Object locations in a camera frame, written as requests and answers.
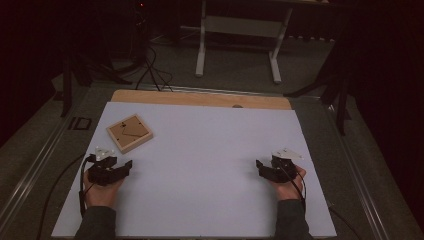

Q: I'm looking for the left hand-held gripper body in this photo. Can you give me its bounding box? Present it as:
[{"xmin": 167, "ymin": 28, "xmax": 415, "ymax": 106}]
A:
[{"xmin": 87, "ymin": 146, "xmax": 118, "ymax": 187}]

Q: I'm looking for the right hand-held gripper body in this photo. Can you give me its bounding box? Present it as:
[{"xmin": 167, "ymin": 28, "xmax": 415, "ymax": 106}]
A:
[{"xmin": 269, "ymin": 148, "xmax": 304, "ymax": 184}]

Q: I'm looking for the wooden picture frame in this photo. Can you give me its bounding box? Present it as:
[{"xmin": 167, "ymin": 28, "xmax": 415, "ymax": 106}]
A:
[{"xmin": 106, "ymin": 113, "xmax": 154, "ymax": 155}]

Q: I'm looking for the person's right hand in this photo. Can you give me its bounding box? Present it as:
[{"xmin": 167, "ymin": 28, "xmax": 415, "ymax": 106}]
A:
[{"xmin": 268, "ymin": 165, "xmax": 307, "ymax": 202}]

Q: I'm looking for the person's left hand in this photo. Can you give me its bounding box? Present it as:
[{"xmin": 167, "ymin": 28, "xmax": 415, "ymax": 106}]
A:
[{"xmin": 83, "ymin": 169, "xmax": 126, "ymax": 210}]

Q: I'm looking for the black floor socket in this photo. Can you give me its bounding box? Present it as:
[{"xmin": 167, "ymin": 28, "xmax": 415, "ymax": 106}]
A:
[{"xmin": 67, "ymin": 116, "xmax": 93, "ymax": 131}]

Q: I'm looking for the white table sheet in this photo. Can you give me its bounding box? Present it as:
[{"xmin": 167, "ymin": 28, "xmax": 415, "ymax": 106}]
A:
[{"xmin": 51, "ymin": 101, "xmax": 338, "ymax": 239}]

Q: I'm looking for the black tripod stand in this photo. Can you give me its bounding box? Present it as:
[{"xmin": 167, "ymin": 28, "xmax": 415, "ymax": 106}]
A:
[{"xmin": 284, "ymin": 43, "xmax": 353, "ymax": 136}]

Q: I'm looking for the right hand-held gripper cable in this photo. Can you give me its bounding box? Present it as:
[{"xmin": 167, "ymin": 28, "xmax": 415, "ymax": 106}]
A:
[{"xmin": 279, "ymin": 163, "xmax": 307, "ymax": 214}]

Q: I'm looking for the hand-held gripper cable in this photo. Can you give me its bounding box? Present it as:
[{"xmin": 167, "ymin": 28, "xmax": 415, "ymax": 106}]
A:
[
  {"xmin": 279, "ymin": 163, "xmax": 307, "ymax": 214},
  {"xmin": 78, "ymin": 154, "xmax": 98, "ymax": 218}
]

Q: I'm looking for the left hand-held gripper cable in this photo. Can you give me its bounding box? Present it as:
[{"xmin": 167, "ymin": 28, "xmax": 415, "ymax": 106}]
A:
[{"xmin": 78, "ymin": 154, "xmax": 98, "ymax": 218}]

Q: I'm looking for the thin black cable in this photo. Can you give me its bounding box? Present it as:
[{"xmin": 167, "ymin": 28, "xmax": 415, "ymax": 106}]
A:
[
  {"xmin": 35, "ymin": 153, "xmax": 86, "ymax": 240},
  {"xmin": 327, "ymin": 205, "xmax": 363, "ymax": 240}
]

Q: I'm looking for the metal floor rail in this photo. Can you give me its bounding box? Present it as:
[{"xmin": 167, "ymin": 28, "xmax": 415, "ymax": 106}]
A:
[
  {"xmin": 0, "ymin": 113, "xmax": 74, "ymax": 223},
  {"xmin": 323, "ymin": 103, "xmax": 390, "ymax": 240},
  {"xmin": 89, "ymin": 83, "xmax": 322, "ymax": 100}
]

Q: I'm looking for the bundle of black cables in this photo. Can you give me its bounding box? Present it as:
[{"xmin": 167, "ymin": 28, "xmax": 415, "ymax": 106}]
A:
[{"xmin": 134, "ymin": 43, "xmax": 175, "ymax": 93}]

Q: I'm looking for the white metal table frame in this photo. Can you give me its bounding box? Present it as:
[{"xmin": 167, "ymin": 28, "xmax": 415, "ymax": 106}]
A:
[{"xmin": 179, "ymin": 0, "xmax": 331, "ymax": 85}]

